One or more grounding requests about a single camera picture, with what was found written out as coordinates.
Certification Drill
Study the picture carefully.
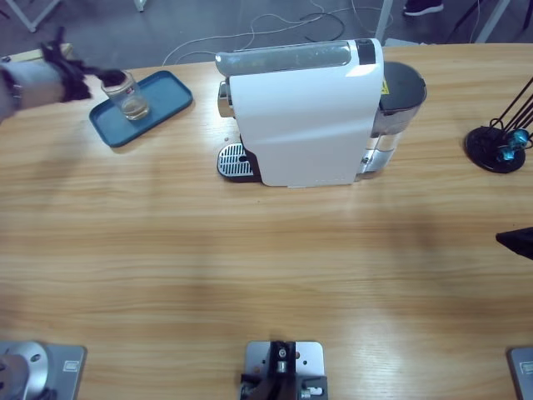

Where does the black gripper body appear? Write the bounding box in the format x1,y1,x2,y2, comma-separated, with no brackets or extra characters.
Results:
39,27,95,103

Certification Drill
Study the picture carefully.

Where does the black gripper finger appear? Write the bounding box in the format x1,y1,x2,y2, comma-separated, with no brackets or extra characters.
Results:
495,227,533,262
82,66,127,88

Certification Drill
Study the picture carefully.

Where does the clear drinking glass red logo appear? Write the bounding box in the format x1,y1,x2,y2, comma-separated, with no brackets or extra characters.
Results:
100,70,151,123

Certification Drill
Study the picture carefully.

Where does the grey coffee machine lever lid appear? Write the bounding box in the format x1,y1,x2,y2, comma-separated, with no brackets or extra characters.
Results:
215,40,360,78

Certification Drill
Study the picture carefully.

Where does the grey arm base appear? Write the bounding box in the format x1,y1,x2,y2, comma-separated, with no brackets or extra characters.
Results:
506,346,533,400
0,340,88,400

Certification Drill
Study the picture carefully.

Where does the white capsule coffee machine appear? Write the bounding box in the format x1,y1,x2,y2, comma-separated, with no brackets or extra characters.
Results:
216,37,385,188

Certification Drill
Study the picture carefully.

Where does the wooden crate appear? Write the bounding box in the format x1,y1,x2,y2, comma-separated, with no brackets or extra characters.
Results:
0,42,91,78

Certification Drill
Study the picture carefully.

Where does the blue rectangular plastic tray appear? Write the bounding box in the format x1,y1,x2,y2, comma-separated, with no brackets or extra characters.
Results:
88,69,195,148

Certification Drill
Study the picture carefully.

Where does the black capsule holder with rods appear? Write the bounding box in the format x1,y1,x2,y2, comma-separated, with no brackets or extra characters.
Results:
464,74,533,174

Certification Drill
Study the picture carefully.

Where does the silver slotted drip tray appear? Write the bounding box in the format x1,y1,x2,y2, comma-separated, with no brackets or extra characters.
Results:
215,142,256,183

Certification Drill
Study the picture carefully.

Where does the white slanted leg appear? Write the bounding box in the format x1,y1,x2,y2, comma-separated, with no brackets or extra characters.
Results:
474,0,512,45

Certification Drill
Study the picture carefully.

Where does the black object at right edge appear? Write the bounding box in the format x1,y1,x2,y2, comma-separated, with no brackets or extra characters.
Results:
240,340,329,400

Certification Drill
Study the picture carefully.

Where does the black sneaker white sole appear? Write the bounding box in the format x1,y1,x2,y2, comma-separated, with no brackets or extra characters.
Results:
402,0,445,17

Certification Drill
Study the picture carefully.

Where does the white metal frame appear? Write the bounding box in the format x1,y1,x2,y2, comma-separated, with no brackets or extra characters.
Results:
0,0,63,33

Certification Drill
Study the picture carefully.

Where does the white floor cable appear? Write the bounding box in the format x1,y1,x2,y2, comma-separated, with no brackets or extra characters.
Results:
310,0,395,34
161,13,317,68

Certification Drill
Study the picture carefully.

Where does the black floor cable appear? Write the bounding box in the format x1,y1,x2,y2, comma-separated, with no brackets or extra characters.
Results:
298,12,346,43

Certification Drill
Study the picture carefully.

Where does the white upright post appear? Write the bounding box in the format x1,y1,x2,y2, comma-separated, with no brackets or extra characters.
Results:
374,0,426,48

